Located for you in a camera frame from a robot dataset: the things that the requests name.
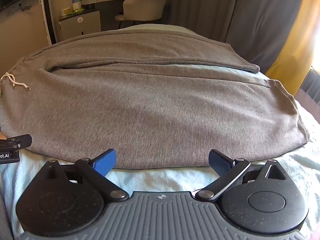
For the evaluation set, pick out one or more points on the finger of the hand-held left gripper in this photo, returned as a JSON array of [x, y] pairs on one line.
[[21, 140]]

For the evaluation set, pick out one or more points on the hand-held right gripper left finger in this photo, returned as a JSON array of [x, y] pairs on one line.
[[106, 162]]

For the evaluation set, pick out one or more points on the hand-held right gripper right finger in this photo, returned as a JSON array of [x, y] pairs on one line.
[[220, 163]]

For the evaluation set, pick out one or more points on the grey pants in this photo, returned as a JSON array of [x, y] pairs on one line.
[[150, 100]]

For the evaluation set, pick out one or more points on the light green printed bed sheet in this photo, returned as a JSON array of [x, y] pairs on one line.
[[162, 181]]

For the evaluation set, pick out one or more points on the dark ribbed radiator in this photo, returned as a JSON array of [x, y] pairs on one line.
[[311, 82]]

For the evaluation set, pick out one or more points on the white tower heater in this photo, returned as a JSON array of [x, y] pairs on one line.
[[47, 12]]

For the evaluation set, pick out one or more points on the small grey cabinet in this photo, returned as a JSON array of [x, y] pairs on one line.
[[82, 22]]

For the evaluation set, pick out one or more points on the small white box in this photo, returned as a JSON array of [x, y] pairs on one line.
[[65, 11]]

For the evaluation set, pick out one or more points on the green packet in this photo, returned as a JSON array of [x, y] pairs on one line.
[[78, 11]]

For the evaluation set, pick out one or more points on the blue and white box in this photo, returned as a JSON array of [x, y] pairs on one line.
[[76, 2]]

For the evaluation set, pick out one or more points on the yellow curtain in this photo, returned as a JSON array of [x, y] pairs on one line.
[[297, 35]]

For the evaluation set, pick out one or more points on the grey curtain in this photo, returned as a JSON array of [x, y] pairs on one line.
[[225, 7]]

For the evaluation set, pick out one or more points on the cream upholstered chair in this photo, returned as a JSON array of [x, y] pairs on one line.
[[145, 6]]

